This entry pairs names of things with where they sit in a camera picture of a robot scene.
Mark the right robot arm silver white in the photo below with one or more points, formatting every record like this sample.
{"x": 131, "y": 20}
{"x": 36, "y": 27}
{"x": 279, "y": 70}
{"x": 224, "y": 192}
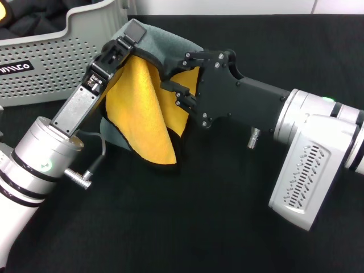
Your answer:
{"x": 295, "y": 113}

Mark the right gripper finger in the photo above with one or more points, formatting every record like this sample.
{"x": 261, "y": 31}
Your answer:
{"x": 196, "y": 58}
{"x": 183, "y": 98}

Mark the yellow towel with black trim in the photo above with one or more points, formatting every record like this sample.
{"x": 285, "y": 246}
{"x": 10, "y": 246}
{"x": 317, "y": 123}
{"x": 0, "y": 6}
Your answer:
{"x": 2, "y": 15}

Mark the grey and yellow towel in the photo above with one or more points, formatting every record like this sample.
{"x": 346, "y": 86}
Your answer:
{"x": 139, "y": 113}

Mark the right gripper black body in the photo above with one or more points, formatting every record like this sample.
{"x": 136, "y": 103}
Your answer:
{"x": 227, "y": 91}

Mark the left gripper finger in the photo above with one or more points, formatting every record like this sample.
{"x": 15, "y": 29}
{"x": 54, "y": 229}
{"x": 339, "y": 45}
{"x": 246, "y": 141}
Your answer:
{"x": 136, "y": 31}

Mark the grey perforated storage box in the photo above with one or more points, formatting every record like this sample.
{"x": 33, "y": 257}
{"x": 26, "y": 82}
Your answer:
{"x": 57, "y": 62}

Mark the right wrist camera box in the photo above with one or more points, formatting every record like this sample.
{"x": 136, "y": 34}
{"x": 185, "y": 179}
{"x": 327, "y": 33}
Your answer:
{"x": 310, "y": 176}

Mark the black cloth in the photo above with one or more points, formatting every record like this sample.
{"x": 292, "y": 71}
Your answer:
{"x": 37, "y": 20}

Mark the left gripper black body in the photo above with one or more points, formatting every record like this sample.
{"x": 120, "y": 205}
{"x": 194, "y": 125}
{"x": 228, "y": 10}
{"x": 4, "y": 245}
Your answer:
{"x": 76, "y": 111}

